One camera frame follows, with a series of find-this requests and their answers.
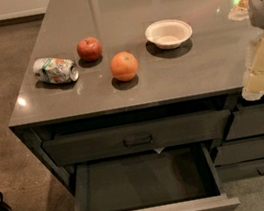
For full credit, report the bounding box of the red apple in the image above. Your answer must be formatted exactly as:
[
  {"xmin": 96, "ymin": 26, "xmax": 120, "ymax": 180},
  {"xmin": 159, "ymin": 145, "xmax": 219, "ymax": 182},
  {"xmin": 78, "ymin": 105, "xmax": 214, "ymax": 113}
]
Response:
[{"xmin": 76, "ymin": 36, "xmax": 103, "ymax": 62}]

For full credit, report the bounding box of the orange fruit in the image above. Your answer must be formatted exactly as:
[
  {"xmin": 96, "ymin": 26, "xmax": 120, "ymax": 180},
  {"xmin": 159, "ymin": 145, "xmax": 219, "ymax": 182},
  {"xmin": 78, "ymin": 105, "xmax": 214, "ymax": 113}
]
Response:
[{"xmin": 110, "ymin": 51, "xmax": 138, "ymax": 82}]

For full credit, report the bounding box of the grey right bottom drawer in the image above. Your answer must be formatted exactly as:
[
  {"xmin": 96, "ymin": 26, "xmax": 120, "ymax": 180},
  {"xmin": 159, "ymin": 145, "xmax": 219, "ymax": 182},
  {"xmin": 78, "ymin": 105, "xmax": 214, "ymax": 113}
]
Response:
[{"xmin": 216, "ymin": 159, "xmax": 264, "ymax": 182}]

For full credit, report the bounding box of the open grey middle drawer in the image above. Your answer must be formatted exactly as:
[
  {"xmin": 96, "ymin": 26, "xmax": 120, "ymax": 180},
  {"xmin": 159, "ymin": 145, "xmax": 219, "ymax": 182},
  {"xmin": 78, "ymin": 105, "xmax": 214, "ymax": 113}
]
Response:
[{"xmin": 74, "ymin": 143, "xmax": 240, "ymax": 211}]

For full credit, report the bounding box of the crushed white soda can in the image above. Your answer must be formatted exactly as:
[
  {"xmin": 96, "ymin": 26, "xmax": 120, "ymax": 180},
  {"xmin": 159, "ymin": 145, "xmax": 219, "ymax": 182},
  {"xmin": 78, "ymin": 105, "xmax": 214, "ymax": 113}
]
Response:
[{"xmin": 32, "ymin": 57, "xmax": 79, "ymax": 84}]

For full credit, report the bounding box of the grey right top drawer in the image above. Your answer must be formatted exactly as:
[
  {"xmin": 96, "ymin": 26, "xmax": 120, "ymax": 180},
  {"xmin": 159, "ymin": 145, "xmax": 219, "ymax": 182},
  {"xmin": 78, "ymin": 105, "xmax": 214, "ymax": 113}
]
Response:
[{"xmin": 226, "ymin": 104, "xmax": 264, "ymax": 140}]

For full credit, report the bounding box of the grey cabinet counter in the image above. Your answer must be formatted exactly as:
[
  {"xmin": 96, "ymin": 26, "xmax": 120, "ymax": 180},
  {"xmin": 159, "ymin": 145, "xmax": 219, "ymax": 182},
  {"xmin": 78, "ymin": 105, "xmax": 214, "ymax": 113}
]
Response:
[{"xmin": 9, "ymin": 0, "xmax": 264, "ymax": 188}]

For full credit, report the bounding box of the closed grey top drawer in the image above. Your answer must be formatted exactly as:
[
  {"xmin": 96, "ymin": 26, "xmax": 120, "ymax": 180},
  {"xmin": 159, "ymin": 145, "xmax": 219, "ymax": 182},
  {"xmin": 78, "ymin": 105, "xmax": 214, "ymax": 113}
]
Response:
[{"xmin": 42, "ymin": 109, "xmax": 231, "ymax": 166}]

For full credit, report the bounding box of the white paper bowl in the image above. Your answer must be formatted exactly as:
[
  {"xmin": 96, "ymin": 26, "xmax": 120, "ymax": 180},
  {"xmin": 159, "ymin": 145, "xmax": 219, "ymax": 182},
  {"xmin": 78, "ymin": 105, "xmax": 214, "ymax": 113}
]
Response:
[{"xmin": 145, "ymin": 19, "xmax": 193, "ymax": 50}]

